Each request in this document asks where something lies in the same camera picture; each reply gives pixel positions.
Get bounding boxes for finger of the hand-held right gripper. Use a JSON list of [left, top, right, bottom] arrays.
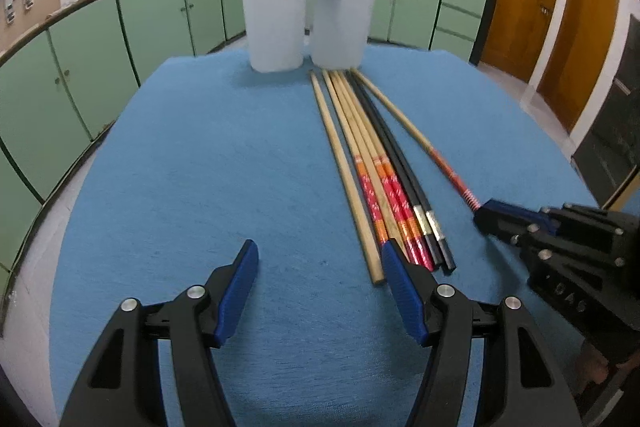
[[473, 207, 538, 253], [482, 199, 561, 229]]

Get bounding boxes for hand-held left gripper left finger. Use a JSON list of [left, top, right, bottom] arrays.
[[60, 238, 261, 427]]

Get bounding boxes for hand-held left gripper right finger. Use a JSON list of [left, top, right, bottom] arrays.
[[381, 238, 583, 427]]

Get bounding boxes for plain wooden chopstick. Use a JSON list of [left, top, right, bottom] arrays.
[[310, 73, 386, 286]]

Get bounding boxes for white twin utensil holder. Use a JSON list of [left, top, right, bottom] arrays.
[[239, 0, 378, 74]]

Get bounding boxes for person's right hand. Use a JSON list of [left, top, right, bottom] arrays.
[[575, 347, 626, 388]]

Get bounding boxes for black chopstick with metallic band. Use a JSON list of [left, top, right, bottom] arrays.
[[346, 72, 445, 265], [351, 74, 457, 274]]

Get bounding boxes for blue table mat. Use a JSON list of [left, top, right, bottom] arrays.
[[47, 44, 601, 427]]

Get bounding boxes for green base cabinets with drawers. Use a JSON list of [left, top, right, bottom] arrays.
[[245, 0, 498, 65]]

